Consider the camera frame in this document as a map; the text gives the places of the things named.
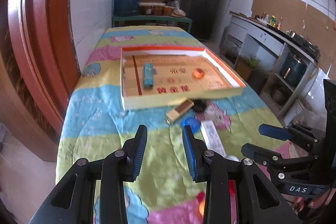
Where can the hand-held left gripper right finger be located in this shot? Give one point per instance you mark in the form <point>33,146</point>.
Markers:
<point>189,151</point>

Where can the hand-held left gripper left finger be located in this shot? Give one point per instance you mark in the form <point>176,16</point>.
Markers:
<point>139,153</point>

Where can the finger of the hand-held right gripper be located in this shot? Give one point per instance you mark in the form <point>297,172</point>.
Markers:
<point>253,151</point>
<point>274,132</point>

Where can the yellow cardboard tray orange rim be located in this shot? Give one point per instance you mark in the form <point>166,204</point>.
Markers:
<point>173,77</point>

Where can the person's right hand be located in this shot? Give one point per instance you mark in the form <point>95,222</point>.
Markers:
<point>305,206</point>

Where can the white printed carton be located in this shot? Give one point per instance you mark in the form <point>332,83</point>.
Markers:
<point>212,137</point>

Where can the blue round lid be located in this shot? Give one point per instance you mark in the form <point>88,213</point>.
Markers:
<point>193,124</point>

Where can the metal pot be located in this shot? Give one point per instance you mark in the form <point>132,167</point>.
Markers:
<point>277,95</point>

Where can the small brown cardboard box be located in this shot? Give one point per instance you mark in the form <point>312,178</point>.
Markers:
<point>178,111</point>

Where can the black round object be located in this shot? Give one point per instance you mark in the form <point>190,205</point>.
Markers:
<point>200,106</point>

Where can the teal kitchen appliance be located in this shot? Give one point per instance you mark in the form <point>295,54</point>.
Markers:
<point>292,66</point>

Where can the green plant in box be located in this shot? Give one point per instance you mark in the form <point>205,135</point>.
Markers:
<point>248,65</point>

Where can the teal folded pack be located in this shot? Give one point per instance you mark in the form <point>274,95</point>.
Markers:
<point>148,76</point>

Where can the orange and black tape roll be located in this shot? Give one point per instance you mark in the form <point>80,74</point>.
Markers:
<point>199,73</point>

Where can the black gas stove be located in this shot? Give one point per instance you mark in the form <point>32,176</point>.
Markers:
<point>307,45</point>

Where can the white kitchen counter cabinet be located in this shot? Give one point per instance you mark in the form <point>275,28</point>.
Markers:
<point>258,37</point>

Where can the yellow-green bottle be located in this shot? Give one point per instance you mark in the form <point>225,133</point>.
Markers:
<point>273,21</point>

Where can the green bench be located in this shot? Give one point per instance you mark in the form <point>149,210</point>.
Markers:
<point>152,18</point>

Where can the black refrigerator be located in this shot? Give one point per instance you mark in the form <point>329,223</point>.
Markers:
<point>200,3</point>

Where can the cardboard wall sheets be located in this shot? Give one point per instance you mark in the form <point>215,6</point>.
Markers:
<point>294,11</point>

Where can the red-brown wooden door frame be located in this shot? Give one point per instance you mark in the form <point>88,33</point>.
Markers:
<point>39,43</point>

